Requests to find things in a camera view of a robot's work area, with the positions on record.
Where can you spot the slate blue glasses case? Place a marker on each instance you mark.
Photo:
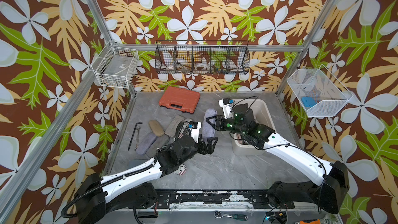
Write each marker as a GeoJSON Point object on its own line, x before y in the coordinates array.
{"type": "Point", "coordinates": [136, 162]}

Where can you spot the red plastic tool case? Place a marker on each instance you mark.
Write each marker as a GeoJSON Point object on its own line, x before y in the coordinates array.
{"type": "Point", "coordinates": [180, 99]}

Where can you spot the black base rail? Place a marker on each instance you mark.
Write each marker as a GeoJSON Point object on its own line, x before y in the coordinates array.
{"type": "Point", "coordinates": [250, 198]}

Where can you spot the white mesh basket right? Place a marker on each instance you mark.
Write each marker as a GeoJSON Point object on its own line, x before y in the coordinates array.
{"type": "Point", "coordinates": [322, 85]}

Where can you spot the light grey glasses case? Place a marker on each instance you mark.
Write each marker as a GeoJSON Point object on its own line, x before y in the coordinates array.
{"type": "Point", "coordinates": [171, 129]}

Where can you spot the white wire basket left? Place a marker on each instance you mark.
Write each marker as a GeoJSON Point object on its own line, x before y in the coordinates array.
{"type": "Point", "coordinates": [115, 66]}

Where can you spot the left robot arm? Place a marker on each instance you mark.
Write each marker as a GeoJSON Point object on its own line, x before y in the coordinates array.
{"type": "Point", "coordinates": [132, 188]}

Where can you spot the dark grey glasses case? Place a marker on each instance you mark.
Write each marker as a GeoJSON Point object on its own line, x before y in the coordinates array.
{"type": "Point", "coordinates": [158, 144]}

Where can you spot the cream plastic storage box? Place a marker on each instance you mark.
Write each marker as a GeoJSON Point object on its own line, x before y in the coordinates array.
{"type": "Point", "coordinates": [262, 116]}

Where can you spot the flag print glasses case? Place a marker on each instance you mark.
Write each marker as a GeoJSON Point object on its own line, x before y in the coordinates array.
{"type": "Point", "coordinates": [181, 170]}

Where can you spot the black wire basket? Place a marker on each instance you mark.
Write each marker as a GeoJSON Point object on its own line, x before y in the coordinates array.
{"type": "Point", "coordinates": [201, 57]}

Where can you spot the blue object in basket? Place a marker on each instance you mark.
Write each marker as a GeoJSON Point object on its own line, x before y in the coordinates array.
{"type": "Point", "coordinates": [308, 102]}

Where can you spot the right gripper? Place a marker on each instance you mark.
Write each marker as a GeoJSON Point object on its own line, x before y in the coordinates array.
{"type": "Point", "coordinates": [220, 122]}

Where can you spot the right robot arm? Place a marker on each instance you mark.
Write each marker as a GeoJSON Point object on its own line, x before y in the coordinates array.
{"type": "Point", "coordinates": [328, 182]}

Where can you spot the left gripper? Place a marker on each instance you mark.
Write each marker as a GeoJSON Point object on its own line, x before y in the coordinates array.
{"type": "Point", "coordinates": [208, 148]}

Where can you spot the tan glasses case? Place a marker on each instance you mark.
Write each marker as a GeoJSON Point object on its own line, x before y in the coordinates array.
{"type": "Point", "coordinates": [156, 128]}

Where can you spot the lavender glasses case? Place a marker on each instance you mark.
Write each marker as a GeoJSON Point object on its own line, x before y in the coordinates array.
{"type": "Point", "coordinates": [207, 130]}

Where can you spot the ratchet wrench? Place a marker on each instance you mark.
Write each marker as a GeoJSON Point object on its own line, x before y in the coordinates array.
{"type": "Point", "coordinates": [240, 217]}

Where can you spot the purple glasses case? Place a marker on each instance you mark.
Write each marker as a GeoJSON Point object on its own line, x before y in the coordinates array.
{"type": "Point", "coordinates": [146, 143]}

